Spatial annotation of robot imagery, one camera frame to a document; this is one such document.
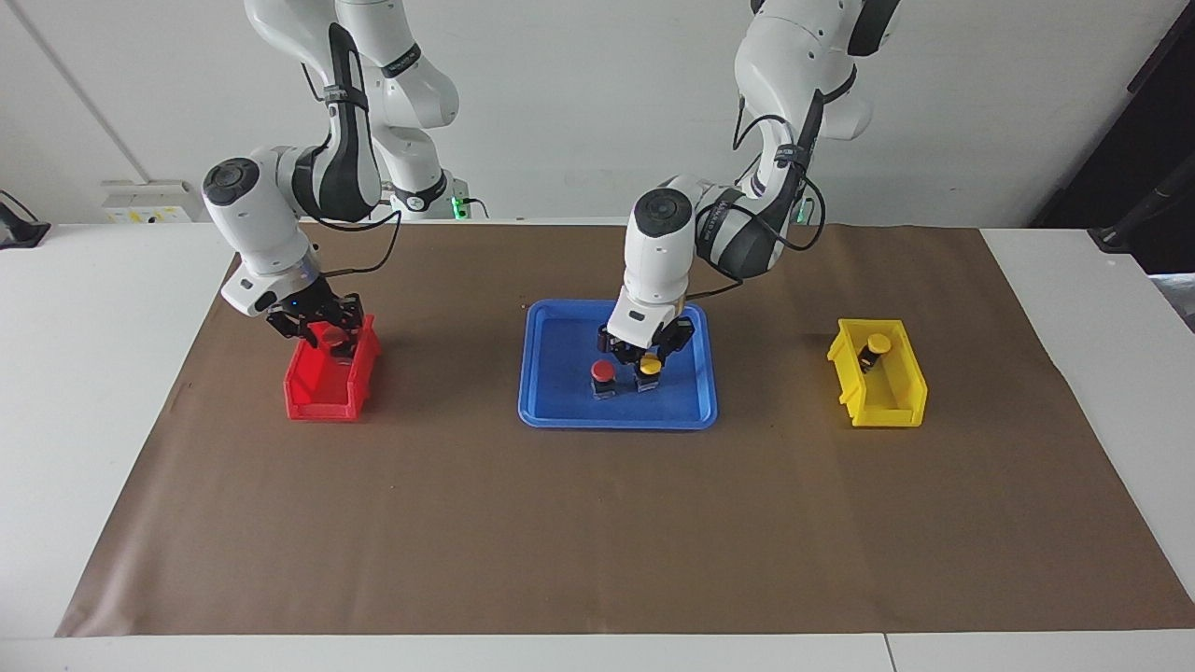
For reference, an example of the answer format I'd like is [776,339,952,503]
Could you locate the blue plastic tray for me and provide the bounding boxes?
[518,299,719,430]

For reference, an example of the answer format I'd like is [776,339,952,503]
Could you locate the red plastic bin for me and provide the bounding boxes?
[283,312,382,423]

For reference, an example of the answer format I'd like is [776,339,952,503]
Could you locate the brown paper table mat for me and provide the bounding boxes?
[56,222,1195,638]

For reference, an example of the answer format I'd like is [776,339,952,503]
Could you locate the yellow plastic bin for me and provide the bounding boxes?
[826,318,929,428]

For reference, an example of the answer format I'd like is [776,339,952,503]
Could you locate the black stand bar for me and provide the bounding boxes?
[1088,182,1195,255]

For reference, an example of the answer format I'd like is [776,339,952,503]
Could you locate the black background panel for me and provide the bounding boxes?
[1032,0,1195,276]

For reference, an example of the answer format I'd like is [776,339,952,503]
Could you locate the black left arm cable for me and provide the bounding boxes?
[686,89,828,302]

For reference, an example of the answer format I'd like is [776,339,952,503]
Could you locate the white wall socket box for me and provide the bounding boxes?
[101,180,197,223]

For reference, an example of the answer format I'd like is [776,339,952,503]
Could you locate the black device with cable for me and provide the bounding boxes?
[0,189,52,250]

